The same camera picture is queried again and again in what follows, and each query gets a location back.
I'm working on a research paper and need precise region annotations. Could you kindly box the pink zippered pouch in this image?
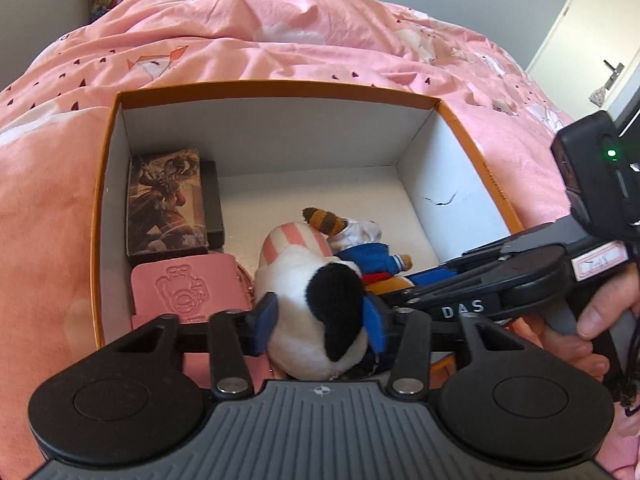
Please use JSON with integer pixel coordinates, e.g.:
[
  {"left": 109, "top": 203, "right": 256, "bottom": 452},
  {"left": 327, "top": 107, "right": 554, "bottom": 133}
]
[{"left": 131, "top": 252, "right": 252, "bottom": 328}]

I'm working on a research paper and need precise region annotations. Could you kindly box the white plush dog toy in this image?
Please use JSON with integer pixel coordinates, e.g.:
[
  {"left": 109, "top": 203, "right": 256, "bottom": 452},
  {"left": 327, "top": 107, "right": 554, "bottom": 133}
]
[{"left": 254, "top": 207, "right": 412, "bottom": 382}]

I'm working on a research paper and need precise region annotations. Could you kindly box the person's right hand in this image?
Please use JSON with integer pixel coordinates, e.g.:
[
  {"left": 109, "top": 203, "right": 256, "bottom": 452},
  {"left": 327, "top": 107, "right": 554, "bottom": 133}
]
[{"left": 508, "top": 261, "right": 640, "bottom": 411}]

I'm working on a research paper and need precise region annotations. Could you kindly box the black small box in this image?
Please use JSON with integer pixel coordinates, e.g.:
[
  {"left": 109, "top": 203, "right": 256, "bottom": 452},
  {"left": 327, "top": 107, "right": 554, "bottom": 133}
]
[{"left": 201, "top": 160, "right": 226, "bottom": 250}]

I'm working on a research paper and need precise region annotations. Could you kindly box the orange cardboard box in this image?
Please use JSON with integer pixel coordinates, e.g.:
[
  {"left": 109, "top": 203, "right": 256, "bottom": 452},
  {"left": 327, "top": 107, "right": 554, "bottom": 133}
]
[{"left": 91, "top": 80, "right": 522, "bottom": 344}]

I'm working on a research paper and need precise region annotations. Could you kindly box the illustrated card box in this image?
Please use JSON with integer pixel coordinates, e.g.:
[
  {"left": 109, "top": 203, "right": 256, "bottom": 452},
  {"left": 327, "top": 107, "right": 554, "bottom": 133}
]
[{"left": 126, "top": 148, "right": 208, "bottom": 264}]

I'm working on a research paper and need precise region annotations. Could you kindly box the pink patterned duvet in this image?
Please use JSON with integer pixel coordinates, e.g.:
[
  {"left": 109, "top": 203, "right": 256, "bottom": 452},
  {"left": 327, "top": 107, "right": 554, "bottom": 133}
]
[{"left": 0, "top": 0, "right": 640, "bottom": 480}]

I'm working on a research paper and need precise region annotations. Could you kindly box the white door with handle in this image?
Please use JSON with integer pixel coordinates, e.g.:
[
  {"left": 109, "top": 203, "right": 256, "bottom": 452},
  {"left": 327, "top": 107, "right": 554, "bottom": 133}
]
[{"left": 527, "top": 0, "right": 640, "bottom": 119}]

